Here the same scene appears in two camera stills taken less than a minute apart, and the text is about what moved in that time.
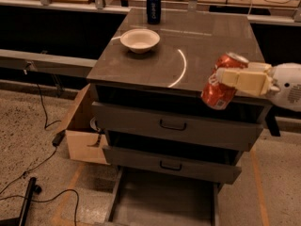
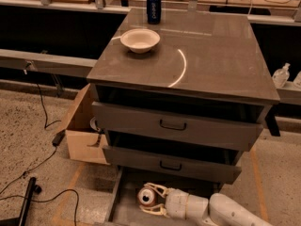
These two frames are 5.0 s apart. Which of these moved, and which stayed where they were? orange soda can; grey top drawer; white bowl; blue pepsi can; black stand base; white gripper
Moved: white gripper; orange soda can
Stayed: blue pepsi can; grey top drawer; white bowl; black stand base
